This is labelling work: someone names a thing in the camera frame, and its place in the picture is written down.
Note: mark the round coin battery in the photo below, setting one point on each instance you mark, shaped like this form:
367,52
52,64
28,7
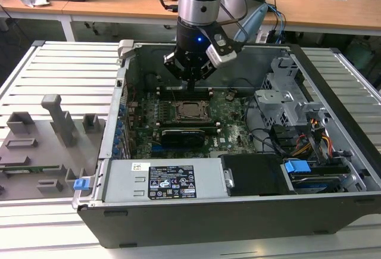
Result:
230,95

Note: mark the black PC case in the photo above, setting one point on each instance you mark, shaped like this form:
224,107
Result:
208,226

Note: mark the green RAM stick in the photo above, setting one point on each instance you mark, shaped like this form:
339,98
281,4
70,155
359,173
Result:
29,168

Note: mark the pale blue teach pendant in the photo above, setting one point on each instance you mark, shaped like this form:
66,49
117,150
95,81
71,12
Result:
253,22

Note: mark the wooden desk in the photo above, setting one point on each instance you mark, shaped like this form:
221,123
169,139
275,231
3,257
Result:
119,0

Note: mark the black RAM slot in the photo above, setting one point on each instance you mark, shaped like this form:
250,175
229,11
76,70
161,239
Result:
190,124
209,130
202,96
202,91

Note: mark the pale green bin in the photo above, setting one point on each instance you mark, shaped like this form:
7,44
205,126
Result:
361,52

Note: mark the grey parts rack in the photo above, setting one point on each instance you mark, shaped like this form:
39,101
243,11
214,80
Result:
44,152

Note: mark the green motherboard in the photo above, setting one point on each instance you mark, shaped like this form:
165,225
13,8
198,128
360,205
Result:
235,134

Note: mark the metal drive cage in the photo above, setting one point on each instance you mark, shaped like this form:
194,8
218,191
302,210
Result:
276,104

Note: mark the blue disk carrier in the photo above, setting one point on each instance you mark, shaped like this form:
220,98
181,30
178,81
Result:
296,168

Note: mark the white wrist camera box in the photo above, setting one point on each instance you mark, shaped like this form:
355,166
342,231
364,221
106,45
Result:
221,55

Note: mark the black plastic shroud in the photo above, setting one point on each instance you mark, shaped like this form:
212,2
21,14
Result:
256,175

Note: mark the CPU socket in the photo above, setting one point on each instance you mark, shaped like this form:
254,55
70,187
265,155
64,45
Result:
210,118

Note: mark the hard disk drive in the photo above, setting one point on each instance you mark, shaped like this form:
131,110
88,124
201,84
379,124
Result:
315,185

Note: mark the black graphics card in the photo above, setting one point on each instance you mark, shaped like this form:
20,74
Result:
181,138

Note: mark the grey case hinge latch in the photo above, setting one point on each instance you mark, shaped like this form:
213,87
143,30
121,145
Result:
126,49

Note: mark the blue case latch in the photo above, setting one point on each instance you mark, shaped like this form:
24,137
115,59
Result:
80,185

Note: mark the grey power supply unit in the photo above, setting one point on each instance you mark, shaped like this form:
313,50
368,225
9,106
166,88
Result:
125,181

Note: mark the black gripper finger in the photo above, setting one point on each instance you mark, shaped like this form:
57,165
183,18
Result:
209,71
171,62

